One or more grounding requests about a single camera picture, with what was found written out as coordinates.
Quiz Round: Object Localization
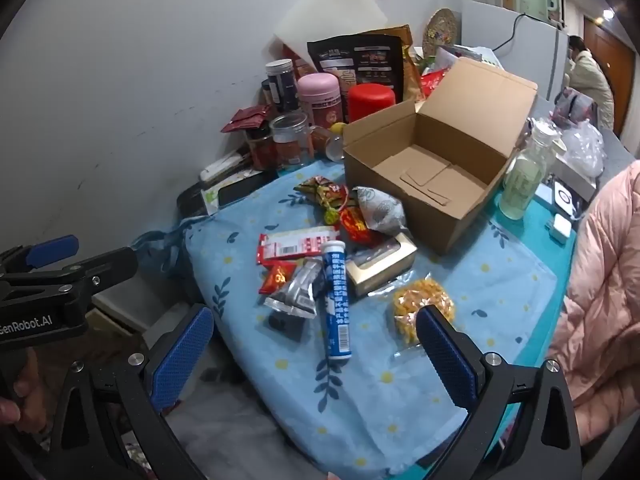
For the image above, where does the white remote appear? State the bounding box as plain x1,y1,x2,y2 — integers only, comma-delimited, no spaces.
199,151,252,182

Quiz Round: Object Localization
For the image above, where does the green brown cereal packet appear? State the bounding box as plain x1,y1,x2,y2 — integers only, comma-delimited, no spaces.
293,176,349,209

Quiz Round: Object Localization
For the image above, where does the black cable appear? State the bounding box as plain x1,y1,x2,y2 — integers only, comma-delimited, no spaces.
492,11,528,54

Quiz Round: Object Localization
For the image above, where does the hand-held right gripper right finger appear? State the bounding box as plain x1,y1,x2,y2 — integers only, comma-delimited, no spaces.
416,304,585,480

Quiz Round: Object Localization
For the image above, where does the gold window box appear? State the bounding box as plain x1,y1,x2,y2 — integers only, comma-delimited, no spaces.
345,233,419,302

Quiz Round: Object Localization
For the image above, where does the wooden door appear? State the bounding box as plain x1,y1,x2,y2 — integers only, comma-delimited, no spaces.
582,14,637,138

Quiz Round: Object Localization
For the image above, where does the black box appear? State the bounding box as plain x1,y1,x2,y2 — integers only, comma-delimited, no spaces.
176,169,279,217

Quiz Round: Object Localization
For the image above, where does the jar with red contents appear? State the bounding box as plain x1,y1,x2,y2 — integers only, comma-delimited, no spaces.
244,124,276,171

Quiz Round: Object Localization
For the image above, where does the white box with device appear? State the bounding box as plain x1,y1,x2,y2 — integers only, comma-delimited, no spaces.
551,152,599,217

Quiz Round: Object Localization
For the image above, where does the person's left hand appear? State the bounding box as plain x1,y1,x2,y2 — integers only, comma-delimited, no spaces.
0,350,51,431

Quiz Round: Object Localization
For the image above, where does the white charger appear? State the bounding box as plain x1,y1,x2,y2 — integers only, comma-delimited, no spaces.
547,213,574,245

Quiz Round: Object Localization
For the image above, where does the orange snack bag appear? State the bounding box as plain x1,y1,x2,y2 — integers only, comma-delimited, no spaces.
384,24,426,102

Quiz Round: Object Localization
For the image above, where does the red bag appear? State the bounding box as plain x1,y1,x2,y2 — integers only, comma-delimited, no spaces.
421,69,453,99

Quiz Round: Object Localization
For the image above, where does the grey patterned fabric bag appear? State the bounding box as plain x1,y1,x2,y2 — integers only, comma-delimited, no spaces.
551,86,599,125

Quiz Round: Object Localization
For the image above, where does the brown cardboard box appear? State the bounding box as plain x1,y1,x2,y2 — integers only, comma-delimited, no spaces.
342,57,539,256

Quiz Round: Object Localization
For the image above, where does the white foam board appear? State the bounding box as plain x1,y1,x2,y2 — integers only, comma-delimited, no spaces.
273,0,389,63

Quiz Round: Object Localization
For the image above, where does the dark jar white lid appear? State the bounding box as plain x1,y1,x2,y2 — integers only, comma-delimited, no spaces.
264,59,300,114

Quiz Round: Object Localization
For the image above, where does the clear plastic jar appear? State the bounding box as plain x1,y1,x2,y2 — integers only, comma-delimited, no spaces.
269,112,315,169

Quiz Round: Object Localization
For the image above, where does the red white snack packet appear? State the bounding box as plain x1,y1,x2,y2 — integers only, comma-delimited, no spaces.
257,226,342,266

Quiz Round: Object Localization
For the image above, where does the silver foil packet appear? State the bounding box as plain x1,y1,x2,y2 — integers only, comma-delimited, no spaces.
263,257,324,319

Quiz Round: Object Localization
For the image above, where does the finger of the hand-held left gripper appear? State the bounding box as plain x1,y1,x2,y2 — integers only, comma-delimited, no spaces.
0,246,139,303
0,235,80,279

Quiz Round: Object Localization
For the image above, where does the red gold candy packet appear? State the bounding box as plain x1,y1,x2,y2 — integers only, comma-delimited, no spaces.
339,205,387,247

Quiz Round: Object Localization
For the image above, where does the small red packet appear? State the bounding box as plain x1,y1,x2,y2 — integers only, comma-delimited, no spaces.
259,260,299,296

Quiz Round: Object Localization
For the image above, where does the dark red sachet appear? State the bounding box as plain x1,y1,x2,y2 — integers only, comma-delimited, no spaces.
221,110,263,134
235,104,275,122

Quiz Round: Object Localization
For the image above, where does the grey refrigerator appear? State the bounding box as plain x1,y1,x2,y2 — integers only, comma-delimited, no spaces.
460,0,572,103

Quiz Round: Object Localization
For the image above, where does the black snack bag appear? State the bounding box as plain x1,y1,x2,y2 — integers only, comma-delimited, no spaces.
306,35,406,102

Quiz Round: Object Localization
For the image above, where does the pink puffer jacket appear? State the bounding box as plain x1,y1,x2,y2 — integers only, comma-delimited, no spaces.
546,160,640,453

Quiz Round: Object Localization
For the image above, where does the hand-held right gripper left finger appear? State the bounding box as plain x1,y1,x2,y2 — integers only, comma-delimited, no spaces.
30,304,216,480

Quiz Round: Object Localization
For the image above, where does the blue floral cloth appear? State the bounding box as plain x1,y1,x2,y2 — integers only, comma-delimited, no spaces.
132,157,578,478

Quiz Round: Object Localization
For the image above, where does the clear plastic bag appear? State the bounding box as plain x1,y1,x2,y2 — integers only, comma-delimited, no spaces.
559,119,607,177

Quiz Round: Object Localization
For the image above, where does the decorative woven plate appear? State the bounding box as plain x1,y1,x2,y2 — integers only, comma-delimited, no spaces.
425,8,459,57

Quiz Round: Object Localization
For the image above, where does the white patterned pouch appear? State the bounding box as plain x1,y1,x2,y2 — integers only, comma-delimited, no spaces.
352,186,414,237

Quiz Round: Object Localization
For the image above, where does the pink canister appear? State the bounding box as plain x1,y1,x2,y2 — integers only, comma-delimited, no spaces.
297,73,344,129

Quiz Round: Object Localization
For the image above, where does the yellow snack clear bag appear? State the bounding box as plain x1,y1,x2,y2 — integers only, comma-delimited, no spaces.
391,275,463,358

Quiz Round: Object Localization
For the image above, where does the blue white tablet tube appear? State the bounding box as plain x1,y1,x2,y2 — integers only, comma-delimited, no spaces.
320,241,354,360

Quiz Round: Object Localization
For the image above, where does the glass bottle green liquid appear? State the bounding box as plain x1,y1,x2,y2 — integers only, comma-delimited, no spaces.
499,124,560,221

